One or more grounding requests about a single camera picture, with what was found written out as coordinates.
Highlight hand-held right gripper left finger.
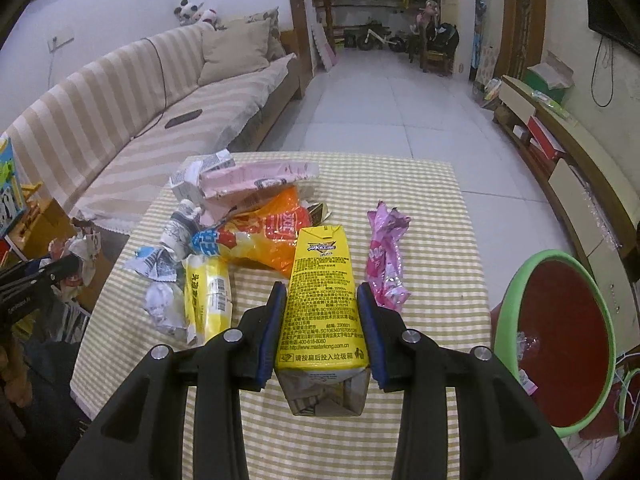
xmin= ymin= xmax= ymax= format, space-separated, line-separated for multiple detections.
xmin=55 ymin=281 xmax=288 ymax=480

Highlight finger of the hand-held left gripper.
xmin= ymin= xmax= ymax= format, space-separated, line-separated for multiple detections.
xmin=0 ymin=255 xmax=82 ymax=313

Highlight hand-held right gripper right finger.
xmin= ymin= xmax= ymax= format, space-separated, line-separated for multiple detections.
xmin=356 ymin=281 xmax=586 ymax=480

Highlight yellow drink carton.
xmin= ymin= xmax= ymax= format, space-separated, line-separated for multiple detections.
xmin=272 ymin=225 xmax=373 ymax=418

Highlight printed paper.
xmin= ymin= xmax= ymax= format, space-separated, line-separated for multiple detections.
xmin=124 ymin=199 xmax=203 ymax=281

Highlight white printed drink carton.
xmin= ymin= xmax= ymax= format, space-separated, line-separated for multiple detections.
xmin=169 ymin=150 xmax=236 ymax=201

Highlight pink paper bag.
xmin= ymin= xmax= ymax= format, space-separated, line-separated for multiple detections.
xmin=199 ymin=160 xmax=321 ymax=223

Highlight red bin with green rim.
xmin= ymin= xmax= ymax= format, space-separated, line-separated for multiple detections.
xmin=492 ymin=250 xmax=617 ymax=433

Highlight crumpled plastic bag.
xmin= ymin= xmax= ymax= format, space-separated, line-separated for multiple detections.
xmin=50 ymin=217 xmax=103 ymax=306

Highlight pink plastic wrapper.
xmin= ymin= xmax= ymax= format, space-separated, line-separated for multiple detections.
xmin=366 ymin=201 xmax=413 ymax=311

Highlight yellow and white packet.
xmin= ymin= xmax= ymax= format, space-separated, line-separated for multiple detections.
xmin=182 ymin=254 xmax=235 ymax=346

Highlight colourful game box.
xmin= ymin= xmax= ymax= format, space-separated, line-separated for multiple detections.
xmin=0 ymin=135 xmax=28 ymax=236

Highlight orange snack bag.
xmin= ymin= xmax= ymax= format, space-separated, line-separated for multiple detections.
xmin=192 ymin=186 xmax=313 ymax=273

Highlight small silver wrapper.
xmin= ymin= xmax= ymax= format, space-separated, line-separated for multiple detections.
xmin=300 ymin=200 xmax=335 ymax=226

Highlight checked yellow-green tablecloth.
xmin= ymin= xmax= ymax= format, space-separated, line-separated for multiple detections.
xmin=70 ymin=151 xmax=493 ymax=480

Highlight clear plastic wrapper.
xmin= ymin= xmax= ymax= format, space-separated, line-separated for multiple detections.
xmin=515 ymin=331 xmax=543 ymax=393

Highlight striped beige sofa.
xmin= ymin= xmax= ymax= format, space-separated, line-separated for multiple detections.
xmin=0 ymin=22 xmax=313 ymax=241

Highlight wooden TV cabinet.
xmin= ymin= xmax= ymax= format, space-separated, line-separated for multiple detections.
xmin=492 ymin=75 xmax=640 ymax=361

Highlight red box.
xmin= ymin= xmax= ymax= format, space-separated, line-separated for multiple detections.
xmin=527 ymin=115 xmax=566 ymax=161

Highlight pile of books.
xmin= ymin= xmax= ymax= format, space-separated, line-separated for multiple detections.
xmin=480 ymin=77 xmax=503 ymax=111

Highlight beige cushion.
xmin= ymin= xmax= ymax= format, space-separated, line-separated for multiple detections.
xmin=197 ymin=20 xmax=273 ymax=86

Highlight wooden chair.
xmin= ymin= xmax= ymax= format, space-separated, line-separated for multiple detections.
xmin=417 ymin=20 xmax=453 ymax=76

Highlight panda plush toy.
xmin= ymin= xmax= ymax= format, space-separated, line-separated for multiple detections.
xmin=174 ymin=0 xmax=203 ymax=26

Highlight white plush toy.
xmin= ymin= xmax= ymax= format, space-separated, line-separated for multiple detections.
xmin=197 ymin=7 xmax=226 ymax=31

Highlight white foam boards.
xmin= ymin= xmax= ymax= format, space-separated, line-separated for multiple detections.
xmin=310 ymin=22 xmax=341 ymax=71

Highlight white balance bike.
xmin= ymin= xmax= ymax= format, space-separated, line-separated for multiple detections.
xmin=356 ymin=20 xmax=407 ymax=53

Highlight green cardboard box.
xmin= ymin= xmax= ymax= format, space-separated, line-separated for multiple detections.
xmin=522 ymin=50 xmax=576 ymax=106

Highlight floral cushion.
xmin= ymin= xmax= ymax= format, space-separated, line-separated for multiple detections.
xmin=245 ymin=7 xmax=286 ymax=61

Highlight pink toy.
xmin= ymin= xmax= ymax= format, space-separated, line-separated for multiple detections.
xmin=414 ymin=0 xmax=438 ymax=36

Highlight black television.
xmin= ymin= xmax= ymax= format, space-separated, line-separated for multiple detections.
xmin=585 ymin=0 xmax=640 ymax=56

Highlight black cable on sofa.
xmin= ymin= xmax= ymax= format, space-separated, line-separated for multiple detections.
xmin=145 ymin=37 xmax=168 ymax=126

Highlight black television cable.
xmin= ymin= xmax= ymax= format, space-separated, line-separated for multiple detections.
xmin=591 ymin=37 xmax=616 ymax=108

